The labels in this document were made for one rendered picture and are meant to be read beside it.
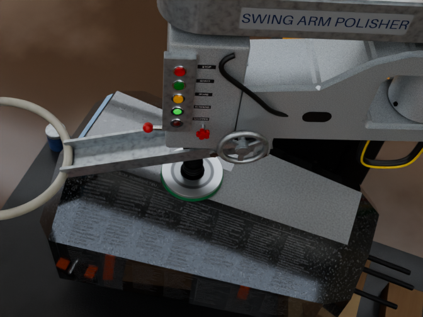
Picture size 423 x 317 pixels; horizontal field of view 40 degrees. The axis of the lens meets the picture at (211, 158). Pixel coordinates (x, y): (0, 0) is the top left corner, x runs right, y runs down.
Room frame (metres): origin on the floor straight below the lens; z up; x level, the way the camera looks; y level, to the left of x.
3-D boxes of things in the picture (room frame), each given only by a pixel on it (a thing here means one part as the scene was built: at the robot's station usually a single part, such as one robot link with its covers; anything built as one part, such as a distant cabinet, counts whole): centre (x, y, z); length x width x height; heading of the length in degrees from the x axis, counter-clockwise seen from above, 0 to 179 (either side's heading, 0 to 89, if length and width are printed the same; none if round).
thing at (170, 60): (1.01, 0.11, 1.37); 0.08 x 0.03 x 0.28; 99
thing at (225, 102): (1.14, -0.02, 1.32); 0.36 x 0.22 x 0.45; 99
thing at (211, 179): (1.13, 0.06, 0.84); 0.21 x 0.21 x 0.01
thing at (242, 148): (1.03, -0.08, 1.20); 0.15 x 0.10 x 0.15; 99
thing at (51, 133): (1.74, 0.81, 0.08); 0.10 x 0.10 x 0.13
